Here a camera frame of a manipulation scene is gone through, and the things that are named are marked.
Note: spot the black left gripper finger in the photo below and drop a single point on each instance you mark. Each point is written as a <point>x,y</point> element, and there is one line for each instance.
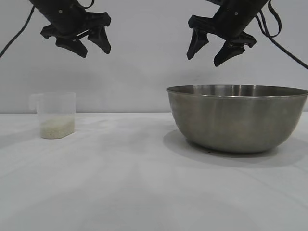
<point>74,47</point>
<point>102,39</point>

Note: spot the translucent plastic measuring cup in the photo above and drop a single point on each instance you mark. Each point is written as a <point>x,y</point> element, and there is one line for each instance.
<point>56,106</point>

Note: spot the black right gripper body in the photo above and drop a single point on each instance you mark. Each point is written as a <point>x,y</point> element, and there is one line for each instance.
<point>233,19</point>

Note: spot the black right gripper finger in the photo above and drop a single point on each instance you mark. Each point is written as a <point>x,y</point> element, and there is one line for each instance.
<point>197,42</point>
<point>229,53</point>

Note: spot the stainless steel bowl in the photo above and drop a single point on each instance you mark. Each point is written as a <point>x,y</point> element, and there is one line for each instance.
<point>235,120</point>

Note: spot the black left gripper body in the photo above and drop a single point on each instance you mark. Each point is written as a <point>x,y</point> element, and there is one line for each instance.
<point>65,21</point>

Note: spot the white rice grains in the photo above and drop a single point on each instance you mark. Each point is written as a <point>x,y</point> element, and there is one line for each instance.
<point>56,128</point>

